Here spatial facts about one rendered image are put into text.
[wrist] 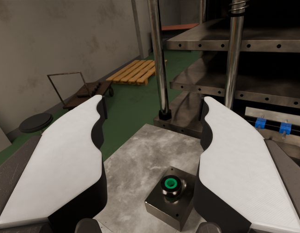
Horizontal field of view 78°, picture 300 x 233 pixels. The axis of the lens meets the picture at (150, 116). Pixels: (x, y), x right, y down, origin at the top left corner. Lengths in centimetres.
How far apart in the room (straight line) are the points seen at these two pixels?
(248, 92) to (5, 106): 309
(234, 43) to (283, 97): 34
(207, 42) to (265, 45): 25
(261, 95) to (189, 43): 45
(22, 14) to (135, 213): 323
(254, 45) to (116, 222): 95
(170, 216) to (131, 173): 33
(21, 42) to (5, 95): 81
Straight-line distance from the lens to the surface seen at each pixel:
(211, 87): 112
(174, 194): 75
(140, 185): 91
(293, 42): 99
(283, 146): 118
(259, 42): 100
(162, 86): 118
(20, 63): 345
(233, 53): 98
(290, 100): 108
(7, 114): 341
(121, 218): 84
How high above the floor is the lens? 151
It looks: 32 degrees down
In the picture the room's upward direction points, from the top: 9 degrees counter-clockwise
